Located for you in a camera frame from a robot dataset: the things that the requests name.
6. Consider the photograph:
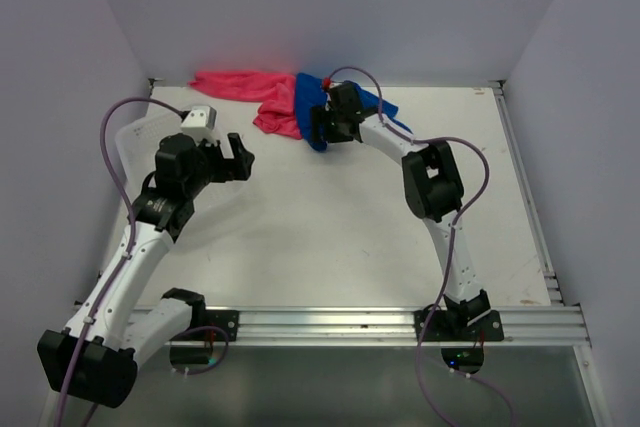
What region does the blue towel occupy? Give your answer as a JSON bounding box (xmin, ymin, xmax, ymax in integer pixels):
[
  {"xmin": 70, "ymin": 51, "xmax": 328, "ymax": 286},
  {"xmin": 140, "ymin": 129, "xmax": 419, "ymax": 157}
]
[{"xmin": 294, "ymin": 73, "xmax": 410, "ymax": 152}]

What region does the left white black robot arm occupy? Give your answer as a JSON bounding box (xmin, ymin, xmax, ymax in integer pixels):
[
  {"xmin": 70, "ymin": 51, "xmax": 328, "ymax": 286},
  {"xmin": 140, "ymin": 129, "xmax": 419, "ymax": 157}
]
[{"xmin": 37, "ymin": 133, "xmax": 255, "ymax": 408}]

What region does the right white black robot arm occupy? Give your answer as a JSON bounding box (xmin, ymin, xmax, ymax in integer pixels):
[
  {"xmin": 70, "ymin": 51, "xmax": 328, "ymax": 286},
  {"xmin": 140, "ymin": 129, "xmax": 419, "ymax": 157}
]
[{"xmin": 310, "ymin": 79, "xmax": 491, "ymax": 341}]

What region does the pink towel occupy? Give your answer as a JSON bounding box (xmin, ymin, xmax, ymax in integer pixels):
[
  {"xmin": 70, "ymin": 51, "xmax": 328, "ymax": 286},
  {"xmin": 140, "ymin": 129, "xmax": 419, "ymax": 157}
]
[{"xmin": 188, "ymin": 70, "xmax": 302, "ymax": 140}]

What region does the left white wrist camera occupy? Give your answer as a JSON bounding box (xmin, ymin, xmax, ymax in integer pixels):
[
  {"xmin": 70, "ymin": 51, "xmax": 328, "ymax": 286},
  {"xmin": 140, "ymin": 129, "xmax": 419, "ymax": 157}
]
[{"xmin": 180, "ymin": 104, "xmax": 217, "ymax": 144}]

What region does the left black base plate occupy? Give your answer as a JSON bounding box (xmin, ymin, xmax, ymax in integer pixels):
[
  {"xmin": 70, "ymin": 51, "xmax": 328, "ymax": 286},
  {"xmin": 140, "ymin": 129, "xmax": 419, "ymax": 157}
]
[{"xmin": 190, "ymin": 308, "xmax": 240, "ymax": 342}]

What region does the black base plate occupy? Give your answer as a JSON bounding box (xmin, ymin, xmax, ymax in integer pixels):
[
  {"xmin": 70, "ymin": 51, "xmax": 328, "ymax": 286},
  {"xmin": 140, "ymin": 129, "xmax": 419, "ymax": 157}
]
[
  {"xmin": 190, "ymin": 308, "xmax": 240, "ymax": 342},
  {"xmin": 413, "ymin": 308, "xmax": 505, "ymax": 342}
]

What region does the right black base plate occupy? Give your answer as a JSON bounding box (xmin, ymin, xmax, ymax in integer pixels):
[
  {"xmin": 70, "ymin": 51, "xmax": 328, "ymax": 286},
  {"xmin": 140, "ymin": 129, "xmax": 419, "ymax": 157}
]
[{"xmin": 413, "ymin": 308, "xmax": 505, "ymax": 342}]

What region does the right aluminium rail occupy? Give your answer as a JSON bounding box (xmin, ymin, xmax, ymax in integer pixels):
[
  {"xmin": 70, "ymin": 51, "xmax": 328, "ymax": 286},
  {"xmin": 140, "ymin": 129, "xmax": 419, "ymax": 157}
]
[{"xmin": 490, "ymin": 80, "xmax": 565, "ymax": 306}]

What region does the aluminium rail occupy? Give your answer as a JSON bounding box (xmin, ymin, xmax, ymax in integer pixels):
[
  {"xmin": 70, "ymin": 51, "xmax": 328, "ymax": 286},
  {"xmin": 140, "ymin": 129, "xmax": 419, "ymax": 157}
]
[
  {"xmin": 490, "ymin": 80, "xmax": 565, "ymax": 306},
  {"xmin": 124, "ymin": 304, "xmax": 591, "ymax": 348}
]

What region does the front aluminium rail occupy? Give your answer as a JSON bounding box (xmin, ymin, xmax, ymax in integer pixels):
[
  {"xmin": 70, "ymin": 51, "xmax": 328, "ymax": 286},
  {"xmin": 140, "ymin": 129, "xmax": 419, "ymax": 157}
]
[{"xmin": 124, "ymin": 304, "xmax": 591, "ymax": 348}]

